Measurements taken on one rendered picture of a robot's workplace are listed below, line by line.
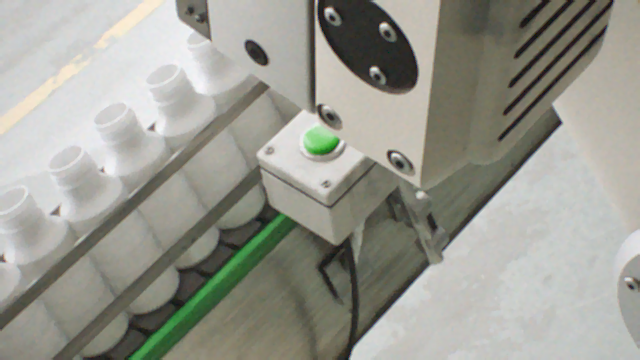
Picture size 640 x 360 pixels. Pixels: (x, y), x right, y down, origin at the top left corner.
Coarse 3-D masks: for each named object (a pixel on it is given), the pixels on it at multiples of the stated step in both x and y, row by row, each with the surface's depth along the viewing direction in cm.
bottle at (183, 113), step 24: (168, 72) 119; (168, 96) 116; (192, 96) 118; (168, 120) 118; (192, 120) 117; (168, 144) 119; (216, 144) 119; (192, 168) 120; (216, 168) 120; (240, 168) 121; (216, 192) 121; (264, 192) 125; (240, 216) 123
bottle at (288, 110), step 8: (272, 88) 125; (272, 96) 125; (280, 96) 125; (280, 104) 126; (288, 104) 125; (296, 104) 125; (280, 112) 126; (288, 112) 126; (296, 112) 126; (288, 120) 127
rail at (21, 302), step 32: (256, 96) 120; (224, 128) 119; (96, 224) 112; (0, 256) 114; (64, 256) 110; (160, 256) 117; (32, 288) 109; (128, 288) 115; (0, 320) 107; (96, 320) 113; (64, 352) 112
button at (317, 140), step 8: (312, 128) 109; (320, 128) 108; (304, 136) 108; (312, 136) 108; (320, 136) 108; (328, 136) 108; (336, 136) 108; (304, 144) 108; (312, 144) 107; (320, 144) 107; (328, 144) 107; (336, 144) 108; (312, 152) 108; (320, 152) 107; (328, 152) 107
